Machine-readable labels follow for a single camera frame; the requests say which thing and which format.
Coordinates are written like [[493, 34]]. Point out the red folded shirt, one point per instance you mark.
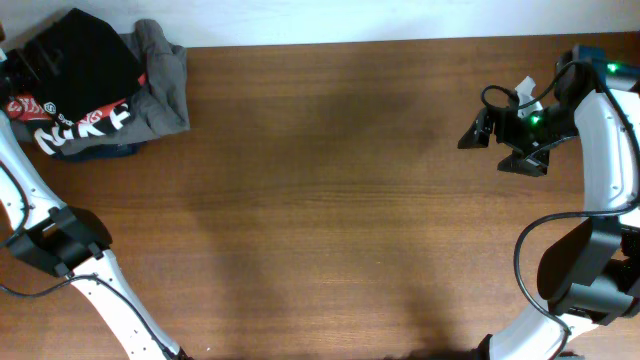
[[25, 108]]

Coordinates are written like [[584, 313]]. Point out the grey folded garment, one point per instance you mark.
[[160, 107]]

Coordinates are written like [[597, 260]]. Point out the dark blue folded garment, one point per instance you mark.
[[99, 152]]

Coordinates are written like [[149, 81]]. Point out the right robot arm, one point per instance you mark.
[[589, 277]]

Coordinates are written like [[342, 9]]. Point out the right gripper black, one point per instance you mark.
[[533, 164]]

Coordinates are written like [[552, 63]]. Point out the black t-shirt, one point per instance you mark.
[[81, 64]]

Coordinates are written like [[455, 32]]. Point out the black white lettered shirt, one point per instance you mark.
[[99, 123]]

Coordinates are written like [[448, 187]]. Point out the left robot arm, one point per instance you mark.
[[73, 243]]

